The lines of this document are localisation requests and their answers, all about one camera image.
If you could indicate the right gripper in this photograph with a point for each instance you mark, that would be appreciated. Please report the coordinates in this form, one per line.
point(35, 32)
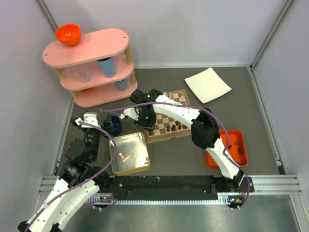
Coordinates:
point(148, 126)

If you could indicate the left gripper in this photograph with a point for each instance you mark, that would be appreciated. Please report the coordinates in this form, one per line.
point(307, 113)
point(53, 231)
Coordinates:
point(83, 128)

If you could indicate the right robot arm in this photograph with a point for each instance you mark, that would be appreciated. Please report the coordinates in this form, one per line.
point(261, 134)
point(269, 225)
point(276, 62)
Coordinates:
point(201, 122)

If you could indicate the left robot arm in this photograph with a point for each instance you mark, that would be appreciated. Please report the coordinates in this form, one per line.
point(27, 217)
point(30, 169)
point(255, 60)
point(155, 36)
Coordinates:
point(77, 182)

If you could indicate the wooden chess board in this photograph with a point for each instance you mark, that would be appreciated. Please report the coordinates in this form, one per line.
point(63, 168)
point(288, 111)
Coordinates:
point(162, 121)

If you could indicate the light piece lying in tin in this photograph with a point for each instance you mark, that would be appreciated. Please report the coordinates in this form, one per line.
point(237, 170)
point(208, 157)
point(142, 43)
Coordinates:
point(127, 157)

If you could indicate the square metal tin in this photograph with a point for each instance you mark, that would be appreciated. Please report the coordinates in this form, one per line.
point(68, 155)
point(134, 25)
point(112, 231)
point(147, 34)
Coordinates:
point(132, 143)

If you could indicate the dark piece in tin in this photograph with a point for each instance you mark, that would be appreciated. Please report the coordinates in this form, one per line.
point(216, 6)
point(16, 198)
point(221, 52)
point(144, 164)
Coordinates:
point(147, 161)

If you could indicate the small blue cup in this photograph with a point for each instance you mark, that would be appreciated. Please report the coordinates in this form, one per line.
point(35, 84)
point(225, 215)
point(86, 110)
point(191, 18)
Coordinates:
point(122, 85)

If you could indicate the orange bowl under shelf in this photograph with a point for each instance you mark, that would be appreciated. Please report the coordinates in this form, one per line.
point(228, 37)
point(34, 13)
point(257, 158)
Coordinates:
point(87, 90)

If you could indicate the clear drinking glass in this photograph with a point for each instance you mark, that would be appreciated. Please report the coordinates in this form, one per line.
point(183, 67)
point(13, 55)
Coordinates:
point(84, 72)

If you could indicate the pink three-tier shelf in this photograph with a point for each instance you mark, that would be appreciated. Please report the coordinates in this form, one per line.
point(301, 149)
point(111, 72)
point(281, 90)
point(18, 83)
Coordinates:
point(98, 70)

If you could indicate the tall blue cup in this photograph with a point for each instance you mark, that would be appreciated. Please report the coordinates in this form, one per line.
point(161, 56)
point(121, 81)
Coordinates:
point(107, 66)

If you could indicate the white square plate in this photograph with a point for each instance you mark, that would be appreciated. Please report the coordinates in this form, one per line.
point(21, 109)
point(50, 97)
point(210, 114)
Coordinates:
point(207, 85)

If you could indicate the orange plastic tray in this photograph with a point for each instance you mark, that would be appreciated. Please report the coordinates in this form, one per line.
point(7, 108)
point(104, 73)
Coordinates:
point(236, 149)

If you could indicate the orange bowl on shelf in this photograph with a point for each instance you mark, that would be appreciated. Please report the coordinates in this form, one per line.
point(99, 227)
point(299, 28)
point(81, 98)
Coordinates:
point(69, 34)

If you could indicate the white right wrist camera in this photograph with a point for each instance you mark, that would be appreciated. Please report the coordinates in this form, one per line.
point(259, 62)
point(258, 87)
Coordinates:
point(131, 112)

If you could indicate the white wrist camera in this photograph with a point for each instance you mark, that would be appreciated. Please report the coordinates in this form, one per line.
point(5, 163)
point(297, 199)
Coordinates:
point(131, 112)
point(87, 120)

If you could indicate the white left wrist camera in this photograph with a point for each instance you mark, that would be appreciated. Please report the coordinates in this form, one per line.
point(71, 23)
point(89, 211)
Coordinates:
point(87, 120)

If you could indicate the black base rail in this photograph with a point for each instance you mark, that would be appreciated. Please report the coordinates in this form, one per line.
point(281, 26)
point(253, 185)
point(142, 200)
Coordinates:
point(161, 188)

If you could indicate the white cable duct strip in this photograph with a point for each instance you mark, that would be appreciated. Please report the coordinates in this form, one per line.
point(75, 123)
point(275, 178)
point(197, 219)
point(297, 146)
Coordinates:
point(220, 200)

